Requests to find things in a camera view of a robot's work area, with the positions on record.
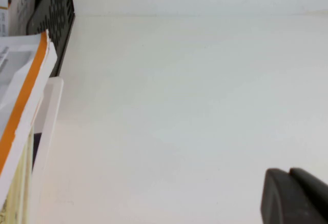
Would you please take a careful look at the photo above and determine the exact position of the white orange-bordered ROS2 book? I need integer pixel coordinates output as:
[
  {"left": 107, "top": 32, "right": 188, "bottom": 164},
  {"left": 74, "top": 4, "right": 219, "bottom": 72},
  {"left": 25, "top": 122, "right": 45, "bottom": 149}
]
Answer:
[{"left": 0, "top": 29, "right": 58, "bottom": 184}]

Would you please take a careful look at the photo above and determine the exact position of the yellow and blue book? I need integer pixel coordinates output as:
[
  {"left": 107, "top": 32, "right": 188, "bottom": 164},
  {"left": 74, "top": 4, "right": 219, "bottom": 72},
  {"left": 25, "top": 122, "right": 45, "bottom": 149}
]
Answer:
[{"left": 0, "top": 126, "right": 42, "bottom": 224}]

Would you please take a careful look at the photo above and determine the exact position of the white car suspension book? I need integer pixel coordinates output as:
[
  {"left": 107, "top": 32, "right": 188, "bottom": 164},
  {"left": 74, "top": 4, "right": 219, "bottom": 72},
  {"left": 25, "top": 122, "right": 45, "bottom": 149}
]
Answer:
[{"left": 28, "top": 77, "right": 64, "bottom": 224}]

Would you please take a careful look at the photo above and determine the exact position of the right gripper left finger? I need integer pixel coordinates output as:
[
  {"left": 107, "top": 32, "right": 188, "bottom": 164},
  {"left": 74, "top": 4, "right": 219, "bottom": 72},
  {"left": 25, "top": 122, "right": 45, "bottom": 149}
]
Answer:
[{"left": 260, "top": 168, "right": 328, "bottom": 224}]

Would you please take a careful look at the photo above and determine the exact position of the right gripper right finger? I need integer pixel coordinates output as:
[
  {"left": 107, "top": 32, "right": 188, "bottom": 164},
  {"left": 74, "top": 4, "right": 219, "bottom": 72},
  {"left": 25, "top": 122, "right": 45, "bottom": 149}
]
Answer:
[{"left": 290, "top": 167, "right": 328, "bottom": 204}]

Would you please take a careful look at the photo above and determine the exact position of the black mesh book stand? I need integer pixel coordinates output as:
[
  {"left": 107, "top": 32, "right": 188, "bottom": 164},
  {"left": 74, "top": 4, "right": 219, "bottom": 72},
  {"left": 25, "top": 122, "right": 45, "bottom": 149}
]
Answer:
[{"left": 25, "top": 0, "right": 76, "bottom": 77}]

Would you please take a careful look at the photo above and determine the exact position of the grey cover white book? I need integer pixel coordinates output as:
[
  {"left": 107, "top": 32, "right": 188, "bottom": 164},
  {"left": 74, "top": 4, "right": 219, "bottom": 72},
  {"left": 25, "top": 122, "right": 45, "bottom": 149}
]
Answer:
[{"left": 0, "top": 0, "right": 36, "bottom": 37}]

